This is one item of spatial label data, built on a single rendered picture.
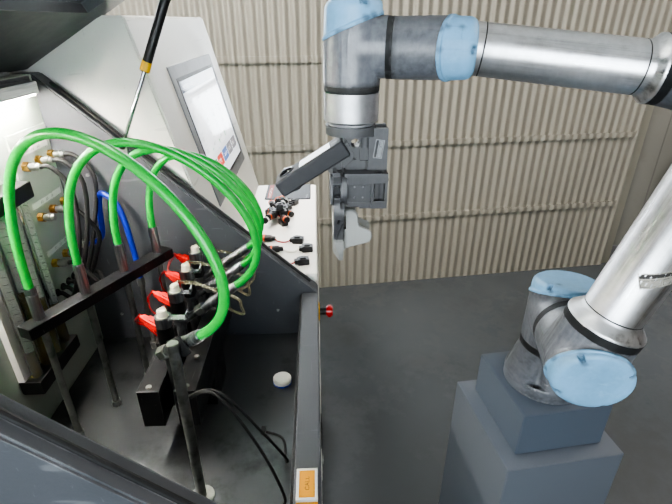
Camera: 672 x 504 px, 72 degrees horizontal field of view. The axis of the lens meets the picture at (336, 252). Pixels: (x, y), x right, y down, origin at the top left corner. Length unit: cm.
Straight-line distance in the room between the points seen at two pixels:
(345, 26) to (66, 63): 66
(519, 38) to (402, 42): 20
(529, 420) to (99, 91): 105
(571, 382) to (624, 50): 47
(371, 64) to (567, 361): 50
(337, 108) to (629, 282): 46
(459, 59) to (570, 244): 298
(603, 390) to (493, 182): 233
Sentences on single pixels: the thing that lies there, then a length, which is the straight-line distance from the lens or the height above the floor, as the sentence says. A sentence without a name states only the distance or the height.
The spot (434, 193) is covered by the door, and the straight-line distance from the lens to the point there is 290.
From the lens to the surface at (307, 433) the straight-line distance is 80.
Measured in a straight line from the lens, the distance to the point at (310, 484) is 72.
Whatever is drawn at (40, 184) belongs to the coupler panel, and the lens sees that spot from 108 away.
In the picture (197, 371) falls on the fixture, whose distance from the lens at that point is 89.
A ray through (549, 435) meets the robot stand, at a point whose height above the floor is 84.
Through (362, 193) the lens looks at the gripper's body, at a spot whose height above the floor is 132.
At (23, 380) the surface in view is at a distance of 103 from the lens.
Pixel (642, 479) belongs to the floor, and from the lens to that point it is 225.
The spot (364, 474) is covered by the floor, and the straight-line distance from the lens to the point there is 195.
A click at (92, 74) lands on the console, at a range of 110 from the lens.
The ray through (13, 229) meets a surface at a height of 127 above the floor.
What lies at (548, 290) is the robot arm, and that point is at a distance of 88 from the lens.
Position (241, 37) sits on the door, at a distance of 255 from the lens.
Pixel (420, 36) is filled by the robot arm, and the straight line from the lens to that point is 62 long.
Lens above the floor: 154
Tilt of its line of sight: 27 degrees down
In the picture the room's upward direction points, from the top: straight up
